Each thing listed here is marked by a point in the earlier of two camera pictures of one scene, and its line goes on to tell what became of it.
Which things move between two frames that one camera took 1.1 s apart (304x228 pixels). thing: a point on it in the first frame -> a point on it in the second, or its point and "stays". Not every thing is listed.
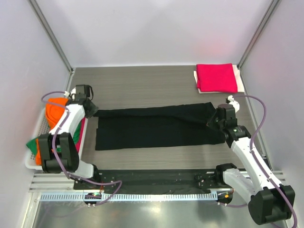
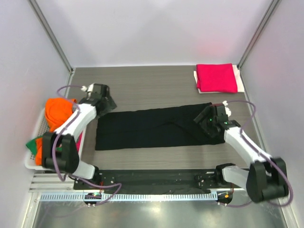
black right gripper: [211, 123] -> [209, 131]
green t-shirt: [33, 144] stays
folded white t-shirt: [238, 79] stays
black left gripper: [93, 111] -> [110, 105]
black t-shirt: [156, 127] stays
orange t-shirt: [54, 107] stays
